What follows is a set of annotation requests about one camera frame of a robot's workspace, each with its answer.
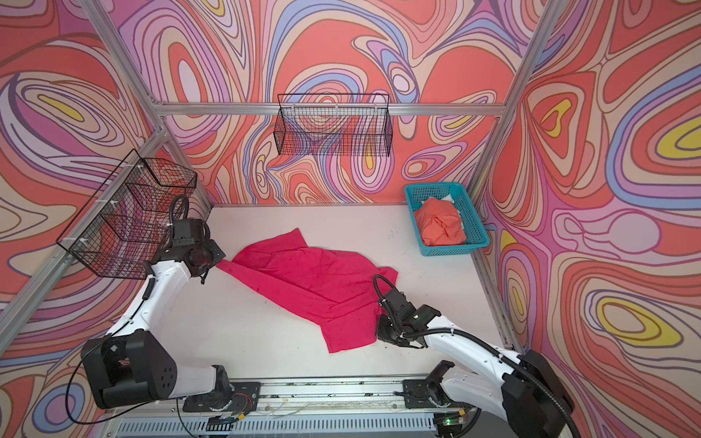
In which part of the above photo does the magenta t shirt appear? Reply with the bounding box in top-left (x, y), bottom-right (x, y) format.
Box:
top-left (217, 229), bottom-right (399, 353)

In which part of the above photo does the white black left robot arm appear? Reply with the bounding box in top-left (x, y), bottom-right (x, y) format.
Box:
top-left (76, 195), bottom-right (234, 412)

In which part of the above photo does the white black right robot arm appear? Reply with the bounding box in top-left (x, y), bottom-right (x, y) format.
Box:
top-left (376, 285), bottom-right (581, 437)

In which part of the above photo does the coral red t shirt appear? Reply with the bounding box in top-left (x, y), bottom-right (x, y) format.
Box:
top-left (414, 198), bottom-right (467, 246)

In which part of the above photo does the teal plastic basket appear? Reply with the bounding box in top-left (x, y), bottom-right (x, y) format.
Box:
top-left (405, 182), bottom-right (489, 257)

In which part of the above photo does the aluminium horizontal back bar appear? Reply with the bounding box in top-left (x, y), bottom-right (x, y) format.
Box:
top-left (152, 101), bottom-right (507, 117)

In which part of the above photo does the black wire basket left wall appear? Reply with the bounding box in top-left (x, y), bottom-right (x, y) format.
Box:
top-left (57, 150), bottom-right (197, 279)

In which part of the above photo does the black wire basket wall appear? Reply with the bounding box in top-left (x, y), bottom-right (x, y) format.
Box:
top-left (274, 91), bottom-right (394, 158)
top-left (57, 150), bottom-right (197, 279)

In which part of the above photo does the black wire basket back wall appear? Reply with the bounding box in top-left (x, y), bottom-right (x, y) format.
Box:
top-left (274, 91), bottom-right (394, 158)

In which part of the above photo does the aluminium frame corner post left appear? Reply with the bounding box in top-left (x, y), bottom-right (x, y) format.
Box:
top-left (81, 0), bottom-right (215, 209)

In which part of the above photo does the aluminium frame corner post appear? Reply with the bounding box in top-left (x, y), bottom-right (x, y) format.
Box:
top-left (467, 1), bottom-right (569, 201)
top-left (81, 0), bottom-right (215, 209)

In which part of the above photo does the aluminium left wall bar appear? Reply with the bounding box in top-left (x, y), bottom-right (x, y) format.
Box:
top-left (1, 128), bottom-right (167, 353)

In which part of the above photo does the aluminium frame corner post right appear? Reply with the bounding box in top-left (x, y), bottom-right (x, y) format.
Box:
top-left (467, 1), bottom-right (569, 201)

